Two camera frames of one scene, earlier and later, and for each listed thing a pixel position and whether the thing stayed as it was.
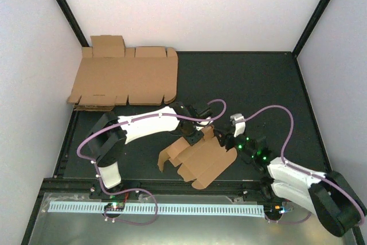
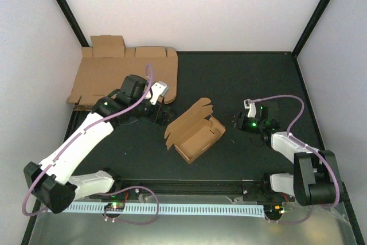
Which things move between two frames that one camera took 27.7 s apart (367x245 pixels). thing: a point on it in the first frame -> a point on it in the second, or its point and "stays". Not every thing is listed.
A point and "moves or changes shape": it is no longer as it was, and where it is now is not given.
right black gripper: [225, 138] -> [238, 116]
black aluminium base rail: [79, 187] stays
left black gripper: [193, 140] -> [164, 120]
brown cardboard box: [201, 162] moves or changes shape
